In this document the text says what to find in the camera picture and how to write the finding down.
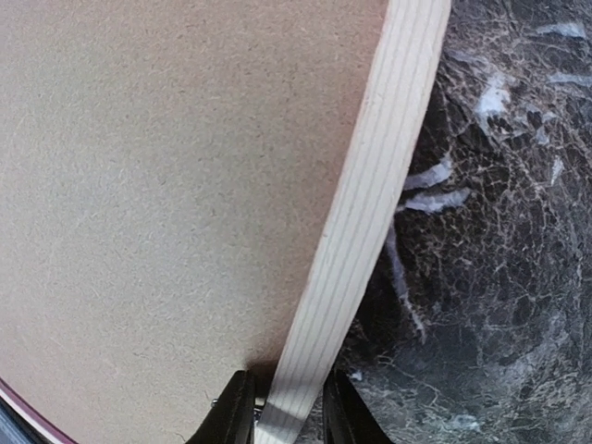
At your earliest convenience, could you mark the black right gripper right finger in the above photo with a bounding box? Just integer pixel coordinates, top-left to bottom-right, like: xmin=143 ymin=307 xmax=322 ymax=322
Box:
xmin=323 ymin=369 xmax=392 ymax=444

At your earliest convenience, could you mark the light wooden picture frame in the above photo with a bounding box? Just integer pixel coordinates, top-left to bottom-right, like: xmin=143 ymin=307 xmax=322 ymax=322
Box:
xmin=0 ymin=0 xmax=453 ymax=444

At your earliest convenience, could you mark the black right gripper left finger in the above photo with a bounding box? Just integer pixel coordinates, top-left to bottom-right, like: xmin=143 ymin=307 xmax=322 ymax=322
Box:
xmin=186 ymin=370 xmax=255 ymax=444

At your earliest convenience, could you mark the brown cardboard backing board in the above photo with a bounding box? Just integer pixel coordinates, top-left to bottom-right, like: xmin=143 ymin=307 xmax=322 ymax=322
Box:
xmin=0 ymin=0 xmax=392 ymax=444

